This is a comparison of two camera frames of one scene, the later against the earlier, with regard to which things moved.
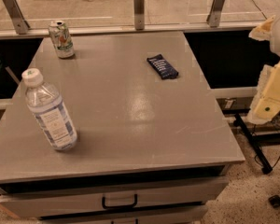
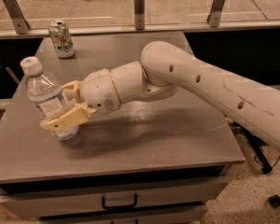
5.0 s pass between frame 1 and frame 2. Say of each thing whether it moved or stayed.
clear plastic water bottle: moved
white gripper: moved
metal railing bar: stayed
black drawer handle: stayed
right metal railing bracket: stayed
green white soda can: stayed
